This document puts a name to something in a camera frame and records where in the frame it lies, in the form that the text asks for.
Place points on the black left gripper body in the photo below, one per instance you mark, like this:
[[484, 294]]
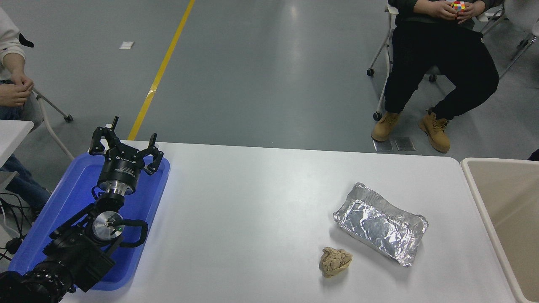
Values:
[[120, 170]]

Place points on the colourful puzzle cube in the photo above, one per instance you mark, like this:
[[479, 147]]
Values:
[[458, 6]]

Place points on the pale-top person's left forearm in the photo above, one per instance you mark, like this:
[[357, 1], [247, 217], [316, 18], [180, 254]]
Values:
[[12, 65]]

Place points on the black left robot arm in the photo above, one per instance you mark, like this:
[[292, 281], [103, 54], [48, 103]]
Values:
[[80, 252]]

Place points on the pale-top person's left hand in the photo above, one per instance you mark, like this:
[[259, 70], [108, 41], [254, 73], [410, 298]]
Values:
[[24, 82]]

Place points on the pale-top person's right hand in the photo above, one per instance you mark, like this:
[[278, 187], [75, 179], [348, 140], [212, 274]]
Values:
[[12, 96]]

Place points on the dark-clothed person's right hand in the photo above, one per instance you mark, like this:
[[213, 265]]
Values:
[[436, 8]]

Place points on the dark-clothed person's left hand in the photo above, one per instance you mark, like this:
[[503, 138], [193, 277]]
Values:
[[476, 6]]

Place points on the grey-legged wheeled chair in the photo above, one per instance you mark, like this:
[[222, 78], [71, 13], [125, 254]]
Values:
[[68, 118]]

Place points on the blue plastic tray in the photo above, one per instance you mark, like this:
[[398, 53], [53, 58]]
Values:
[[76, 189]]

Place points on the small white side table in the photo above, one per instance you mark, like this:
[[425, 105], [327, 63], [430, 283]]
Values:
[[12, 134]]

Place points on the white paper scrap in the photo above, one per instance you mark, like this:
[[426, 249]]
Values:
[[126, 45]]

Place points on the black power adapter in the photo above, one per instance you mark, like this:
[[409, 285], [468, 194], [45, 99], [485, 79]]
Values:
[[14, 245]]

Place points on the person in pale top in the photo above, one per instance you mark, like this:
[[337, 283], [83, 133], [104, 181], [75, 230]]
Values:
[[8, 38]]

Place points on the crumpled tan paper ball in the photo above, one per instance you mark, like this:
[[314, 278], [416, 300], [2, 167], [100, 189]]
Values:
[[334, 261]]

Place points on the white wheeled chair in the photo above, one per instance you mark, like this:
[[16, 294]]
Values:
[[377, 115]]

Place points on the metal floor plate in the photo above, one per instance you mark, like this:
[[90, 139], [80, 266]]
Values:
[[383, 145], [404, 144]]

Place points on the crinkled foil tray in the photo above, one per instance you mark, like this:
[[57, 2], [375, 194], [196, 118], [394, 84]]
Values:
[[379, 227]]

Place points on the person in dark clothes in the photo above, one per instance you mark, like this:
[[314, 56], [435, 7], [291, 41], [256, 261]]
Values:
[[438, 63]]

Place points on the large pale bin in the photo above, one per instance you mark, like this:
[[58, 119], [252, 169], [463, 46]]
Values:
[[509, 210]]

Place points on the white chair with grey legs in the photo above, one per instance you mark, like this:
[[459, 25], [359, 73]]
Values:
[[522, 12]]

